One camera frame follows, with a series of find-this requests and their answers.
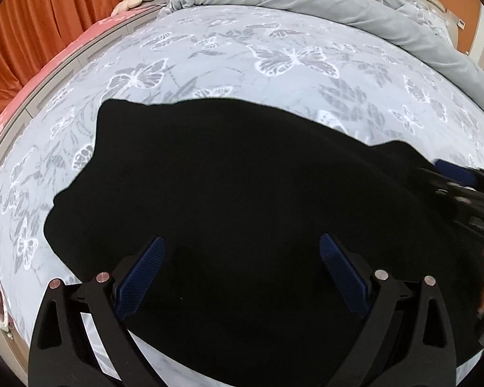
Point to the orange curtain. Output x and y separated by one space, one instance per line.
44 20

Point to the bed with butterfly print sheet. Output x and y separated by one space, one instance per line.
226 52

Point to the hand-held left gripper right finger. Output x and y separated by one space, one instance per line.
342 274

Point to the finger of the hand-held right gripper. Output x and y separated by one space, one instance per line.
455 173
451 205

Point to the white wall switch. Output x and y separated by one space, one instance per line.
461 23

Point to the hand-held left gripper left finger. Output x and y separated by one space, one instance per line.
142 276

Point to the black pants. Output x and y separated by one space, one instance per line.
226 189

